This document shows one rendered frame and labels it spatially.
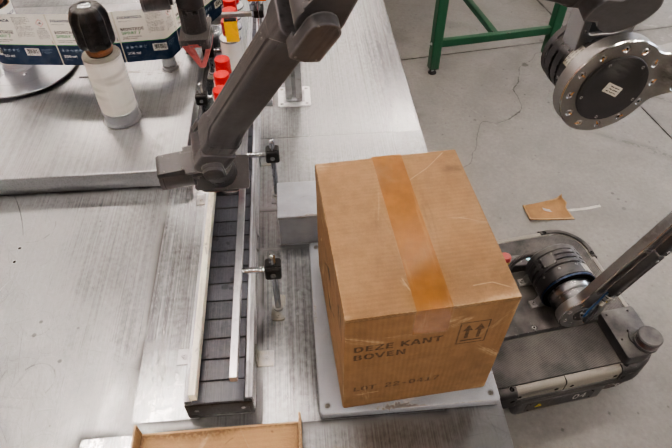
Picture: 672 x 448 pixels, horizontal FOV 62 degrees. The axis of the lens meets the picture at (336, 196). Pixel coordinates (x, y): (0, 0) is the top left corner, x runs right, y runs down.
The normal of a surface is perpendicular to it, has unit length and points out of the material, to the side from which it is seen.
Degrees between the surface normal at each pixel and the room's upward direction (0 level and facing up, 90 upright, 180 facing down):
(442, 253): 0
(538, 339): 0
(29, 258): 0
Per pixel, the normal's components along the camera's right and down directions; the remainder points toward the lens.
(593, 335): 0.00, -0.70
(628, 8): 0.19, 0.93
